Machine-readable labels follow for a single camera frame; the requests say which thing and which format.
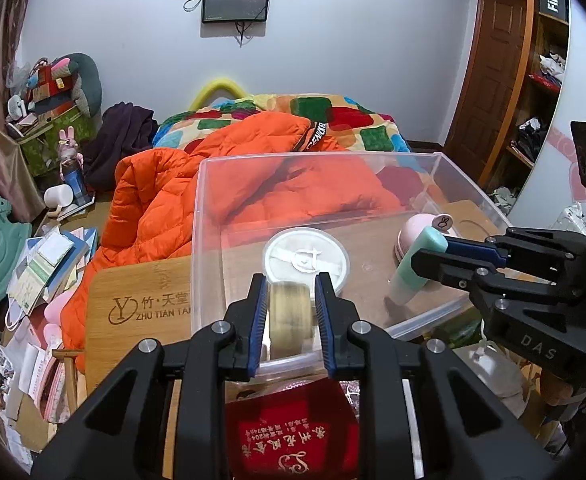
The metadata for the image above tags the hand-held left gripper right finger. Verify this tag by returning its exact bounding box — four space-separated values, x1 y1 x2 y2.
314 271 566 480

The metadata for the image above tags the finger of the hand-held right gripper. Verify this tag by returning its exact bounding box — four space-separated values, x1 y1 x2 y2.
411 249 511 311
445 227 586 286

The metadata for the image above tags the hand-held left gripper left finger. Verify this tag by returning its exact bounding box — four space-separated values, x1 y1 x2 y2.
32 273 269 480

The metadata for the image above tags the mint green tube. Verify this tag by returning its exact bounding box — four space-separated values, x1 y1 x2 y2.
390 226 449 306

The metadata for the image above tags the clear tape roll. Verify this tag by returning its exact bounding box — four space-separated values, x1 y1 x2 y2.
267 282 320 362

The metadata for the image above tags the clear plastic storage box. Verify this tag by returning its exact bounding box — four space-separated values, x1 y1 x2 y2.
192 152 515 377

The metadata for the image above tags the wooden desktop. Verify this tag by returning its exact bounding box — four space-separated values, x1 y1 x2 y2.
75 200 529 480

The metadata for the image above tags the pink round bunny-print gadget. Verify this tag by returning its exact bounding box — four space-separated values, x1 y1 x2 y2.
397 213 455 264

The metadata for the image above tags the round white compact case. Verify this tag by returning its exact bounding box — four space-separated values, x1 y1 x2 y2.
263 229 351 297

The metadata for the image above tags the white cloth bag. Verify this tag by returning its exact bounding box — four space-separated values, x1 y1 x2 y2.
456 340 531 426

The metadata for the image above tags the red fabric pouch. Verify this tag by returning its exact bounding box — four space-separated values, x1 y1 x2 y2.
224 379 361 480

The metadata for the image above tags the orange down jacket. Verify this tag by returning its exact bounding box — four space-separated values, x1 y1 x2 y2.
62 111 404 352

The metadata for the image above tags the wooden shelf unit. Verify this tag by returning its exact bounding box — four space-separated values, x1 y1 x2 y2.
503 5 571 196

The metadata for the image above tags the brown wooden door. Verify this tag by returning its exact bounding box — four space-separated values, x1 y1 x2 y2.
443 0 535 187

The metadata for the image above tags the colourful patchwork blanket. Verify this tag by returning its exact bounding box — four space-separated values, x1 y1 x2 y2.
152 92 411 155

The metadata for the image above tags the pile of books and papers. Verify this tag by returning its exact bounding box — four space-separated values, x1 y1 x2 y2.
0 225 100 461

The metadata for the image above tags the dark purple garment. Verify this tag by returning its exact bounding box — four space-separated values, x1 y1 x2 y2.
82 102 160 192

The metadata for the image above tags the white mug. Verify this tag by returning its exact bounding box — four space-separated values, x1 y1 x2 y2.
44 185 74 218

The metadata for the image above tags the yellow foam loop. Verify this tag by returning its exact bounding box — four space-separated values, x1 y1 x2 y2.
189 76 243 111

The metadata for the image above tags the pink bunny figurine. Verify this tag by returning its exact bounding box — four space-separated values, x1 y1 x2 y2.
57 127 84 186

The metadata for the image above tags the black labelled box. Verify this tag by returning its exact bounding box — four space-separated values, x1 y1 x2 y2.
536 0 572 27

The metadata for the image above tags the teal dinosaur plush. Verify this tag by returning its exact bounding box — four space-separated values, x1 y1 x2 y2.
0 195 34 307

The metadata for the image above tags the green patterned box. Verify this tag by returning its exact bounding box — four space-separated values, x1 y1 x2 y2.
19 119 94 178

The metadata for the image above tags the grey cushion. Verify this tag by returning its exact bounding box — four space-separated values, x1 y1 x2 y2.
62 52 104 121

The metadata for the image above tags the plaid patchwork bag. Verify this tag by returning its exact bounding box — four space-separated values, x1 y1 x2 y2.
27 58 76 108

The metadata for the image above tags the small wall screen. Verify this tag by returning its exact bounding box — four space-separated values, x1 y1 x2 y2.
202 0 270 25

